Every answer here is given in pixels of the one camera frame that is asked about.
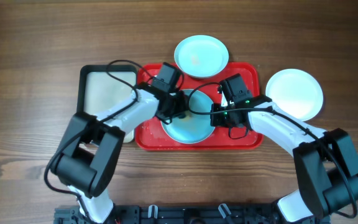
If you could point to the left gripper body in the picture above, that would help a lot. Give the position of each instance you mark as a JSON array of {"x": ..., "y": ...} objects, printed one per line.
[{"x": 176, "y": 105}]

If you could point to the white round plate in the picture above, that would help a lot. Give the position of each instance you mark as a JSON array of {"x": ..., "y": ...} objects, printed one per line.
[{"x": 296, "y": 92}]

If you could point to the red plastic tray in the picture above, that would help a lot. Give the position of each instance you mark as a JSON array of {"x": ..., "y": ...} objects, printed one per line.
[{"x": 151, "y": 135}]

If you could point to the light blue plate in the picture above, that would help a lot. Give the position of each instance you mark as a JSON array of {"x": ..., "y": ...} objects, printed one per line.
[
  {"x": 195, "y": 129},
  {"x": 201, "y": 56}
]

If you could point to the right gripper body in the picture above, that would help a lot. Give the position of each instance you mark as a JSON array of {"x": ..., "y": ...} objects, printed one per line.
[{"x": 224, "y": 119}]

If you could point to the light blue plate top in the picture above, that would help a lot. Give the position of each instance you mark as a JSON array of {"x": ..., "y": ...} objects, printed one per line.
[{"x": 201, "y": 56}]

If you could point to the green yellow sponge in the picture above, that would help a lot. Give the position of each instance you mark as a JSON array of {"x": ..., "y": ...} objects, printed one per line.
[{"x": 186, "y": 116}]

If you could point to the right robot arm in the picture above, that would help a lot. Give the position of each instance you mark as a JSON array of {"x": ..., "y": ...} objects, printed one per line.
[{"x": 326, "y": 162}]

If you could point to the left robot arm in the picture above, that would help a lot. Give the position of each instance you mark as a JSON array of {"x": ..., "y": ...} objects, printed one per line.
[{"x": 87, "y": 155}]

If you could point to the black soapy water tray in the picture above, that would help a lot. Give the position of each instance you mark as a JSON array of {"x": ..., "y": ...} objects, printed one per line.
[{"x": 100, "y": 90}]

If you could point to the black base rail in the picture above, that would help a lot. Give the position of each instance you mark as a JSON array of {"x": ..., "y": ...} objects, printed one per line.
[{"x": 240, "y": 214}]

